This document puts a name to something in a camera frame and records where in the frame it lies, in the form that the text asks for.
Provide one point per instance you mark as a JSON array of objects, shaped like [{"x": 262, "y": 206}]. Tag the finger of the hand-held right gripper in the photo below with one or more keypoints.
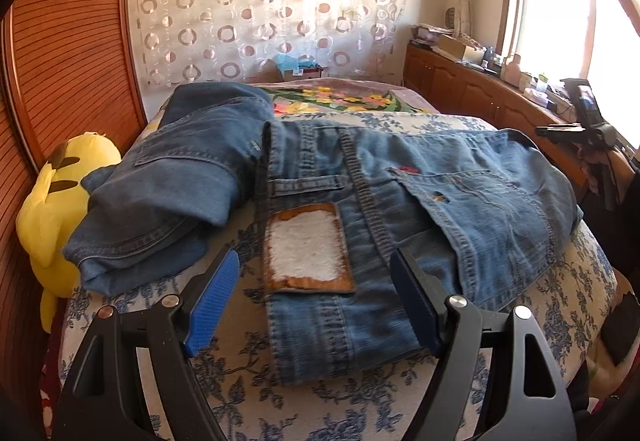
[{"x": 557, "y": 131}]

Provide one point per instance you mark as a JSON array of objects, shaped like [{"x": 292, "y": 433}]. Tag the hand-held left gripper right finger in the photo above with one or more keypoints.
[{"x": 415, "y": 306}]

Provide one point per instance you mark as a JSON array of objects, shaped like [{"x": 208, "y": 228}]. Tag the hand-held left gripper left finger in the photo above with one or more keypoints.
[{"x": 215, "y": 301}]

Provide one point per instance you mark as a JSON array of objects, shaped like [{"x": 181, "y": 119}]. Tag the blue jeans pants with patch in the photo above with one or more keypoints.
[{"x": 400, "y": 221}]

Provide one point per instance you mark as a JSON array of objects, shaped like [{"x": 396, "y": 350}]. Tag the white bottle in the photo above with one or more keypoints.
[{"x": 513, "y": 70}]

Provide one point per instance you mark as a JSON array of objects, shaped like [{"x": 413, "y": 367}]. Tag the blue floral bed blanket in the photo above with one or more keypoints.
[{"x": 525, "y": 306}]

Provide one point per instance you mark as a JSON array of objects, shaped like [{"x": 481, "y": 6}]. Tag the wooden side cabinet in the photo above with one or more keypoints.
[{"x": 450, "y": 76}]

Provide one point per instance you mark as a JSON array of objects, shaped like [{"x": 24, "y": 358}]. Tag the cardboard box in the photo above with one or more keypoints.
[{"x": 460, "y": 50}]

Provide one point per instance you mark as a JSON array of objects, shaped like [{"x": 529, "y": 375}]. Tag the folded dark blue jeans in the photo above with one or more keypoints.
[{"x": 175, "y": 171}]

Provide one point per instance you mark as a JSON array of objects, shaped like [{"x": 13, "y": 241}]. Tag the stack of papers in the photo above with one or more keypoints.
[{"x": 427, "y": 33}]

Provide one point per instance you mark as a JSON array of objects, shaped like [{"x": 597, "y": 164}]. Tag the yellow plush toy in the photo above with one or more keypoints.
[{"x": 45, "y": 221}]

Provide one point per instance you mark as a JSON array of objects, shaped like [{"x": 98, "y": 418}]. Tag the red patterned cloth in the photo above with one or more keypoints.
[{"x": 50, "y": 391}]

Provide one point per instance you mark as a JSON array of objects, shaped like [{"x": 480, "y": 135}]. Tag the dark flat object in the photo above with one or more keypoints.
[{"x": 619, "y": 328}]

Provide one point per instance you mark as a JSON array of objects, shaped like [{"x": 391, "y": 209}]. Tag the colourful flower blanket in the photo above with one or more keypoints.
[{"x": 340, "y": 98}]

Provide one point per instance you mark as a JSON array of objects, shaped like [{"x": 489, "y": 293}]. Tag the open box with blue contents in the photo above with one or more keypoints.
[{"x": 297, "y": 67}]

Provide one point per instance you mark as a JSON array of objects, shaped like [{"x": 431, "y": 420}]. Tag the wooden slatted headboard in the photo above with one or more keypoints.
[{"x": 70, "y": 46}]

